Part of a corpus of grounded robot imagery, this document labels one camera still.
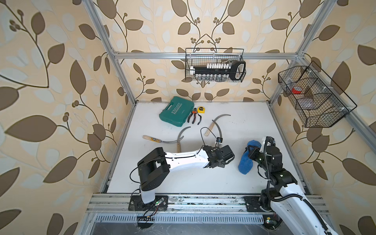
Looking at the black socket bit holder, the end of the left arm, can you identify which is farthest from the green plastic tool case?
the end of the left arm

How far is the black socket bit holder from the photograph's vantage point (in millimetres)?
826

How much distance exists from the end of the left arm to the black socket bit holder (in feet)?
1.48

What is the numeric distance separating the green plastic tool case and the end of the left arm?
460mm

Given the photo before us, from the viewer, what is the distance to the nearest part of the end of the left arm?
0.59 meters

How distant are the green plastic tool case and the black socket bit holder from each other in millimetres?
308

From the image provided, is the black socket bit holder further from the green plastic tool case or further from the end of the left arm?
the end of the left arm

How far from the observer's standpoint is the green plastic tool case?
1071mm
